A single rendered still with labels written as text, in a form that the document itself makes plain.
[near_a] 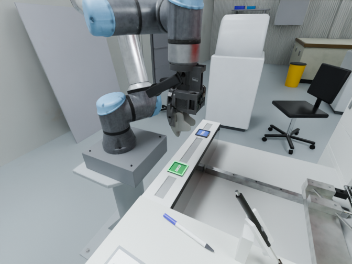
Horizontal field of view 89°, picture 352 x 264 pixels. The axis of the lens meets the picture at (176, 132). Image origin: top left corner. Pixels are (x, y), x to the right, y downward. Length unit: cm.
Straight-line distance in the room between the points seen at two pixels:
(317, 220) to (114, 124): 75
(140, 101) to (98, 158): 29
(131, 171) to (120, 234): 28
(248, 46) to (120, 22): 221
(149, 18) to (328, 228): 74
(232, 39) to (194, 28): 218
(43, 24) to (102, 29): 223
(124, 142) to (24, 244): 131
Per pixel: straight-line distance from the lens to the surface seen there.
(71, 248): 172
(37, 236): 190
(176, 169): 62
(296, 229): 76
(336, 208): 77
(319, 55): 613
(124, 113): 74
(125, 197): 99
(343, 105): 429
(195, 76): 44
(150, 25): 49
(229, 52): 258
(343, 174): 103
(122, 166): 74
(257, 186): 81
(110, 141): 80
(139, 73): 79
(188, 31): 42
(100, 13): 46
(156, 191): 56
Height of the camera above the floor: 138
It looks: 31 degrees down
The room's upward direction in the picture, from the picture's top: straight up
